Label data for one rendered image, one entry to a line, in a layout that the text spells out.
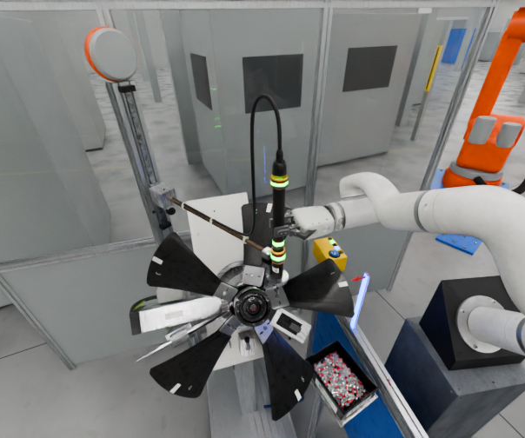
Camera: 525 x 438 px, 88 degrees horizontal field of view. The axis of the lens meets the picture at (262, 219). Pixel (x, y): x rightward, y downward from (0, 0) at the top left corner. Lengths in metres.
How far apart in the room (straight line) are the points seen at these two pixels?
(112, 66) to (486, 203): 1.10
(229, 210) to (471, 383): 1.07
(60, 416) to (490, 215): 2.38
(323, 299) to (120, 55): 1.08
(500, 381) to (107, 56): 1.72
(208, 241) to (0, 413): 1.90
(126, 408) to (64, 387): 0.49
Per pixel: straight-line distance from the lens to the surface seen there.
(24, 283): 1.95
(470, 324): 1.22
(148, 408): 2.20
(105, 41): 1.15
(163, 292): 1.09
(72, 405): 2.42
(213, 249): 1.15
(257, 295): 0.90
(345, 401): 1.21
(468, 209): 0.57
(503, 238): 0.58
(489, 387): 1.33
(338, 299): 1.01
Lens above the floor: 1.94
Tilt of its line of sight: 35 degrees down
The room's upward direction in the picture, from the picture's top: 1 degrees counter-clockwise
